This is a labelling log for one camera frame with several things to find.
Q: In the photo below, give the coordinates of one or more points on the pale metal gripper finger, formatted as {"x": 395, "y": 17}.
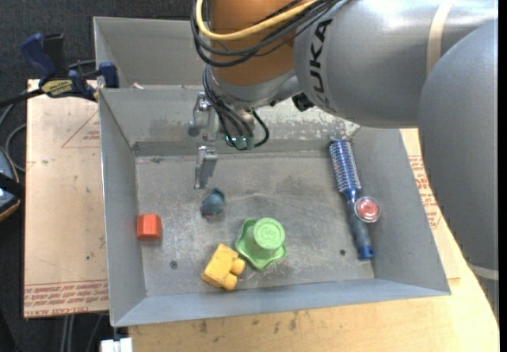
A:
{"x": 210, "y": 168}
{"x": 200, "y": 172}

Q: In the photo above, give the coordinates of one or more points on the dark teal toy animal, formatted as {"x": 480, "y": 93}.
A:
{"x": 213, "y": 203}

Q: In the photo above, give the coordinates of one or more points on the grey metal bin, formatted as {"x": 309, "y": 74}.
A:
{"x": 277, "y": 200}

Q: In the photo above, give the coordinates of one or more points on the red hexagonal block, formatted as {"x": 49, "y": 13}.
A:
{"x": 149, "y": 226}

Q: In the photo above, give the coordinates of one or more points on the green wavy-rim cup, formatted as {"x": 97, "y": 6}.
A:
{"x": 263, "y": 241}

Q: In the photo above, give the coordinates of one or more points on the yellow toy block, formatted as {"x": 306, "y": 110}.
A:
{"x": 219, "y": 267}

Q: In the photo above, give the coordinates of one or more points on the blue round hairbrush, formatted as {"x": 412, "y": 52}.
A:
{"x": 346, "y": 172}

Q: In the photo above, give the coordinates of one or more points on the brown cardboard board, red print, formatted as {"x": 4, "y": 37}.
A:
{"x": 63, "y": 192}

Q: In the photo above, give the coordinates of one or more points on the clear round case, red inside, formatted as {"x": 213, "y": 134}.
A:
{"x": 367, "y": 209}

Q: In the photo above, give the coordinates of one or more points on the black cylinder on white bracket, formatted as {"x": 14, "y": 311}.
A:
{"x": 303, "y": 102}

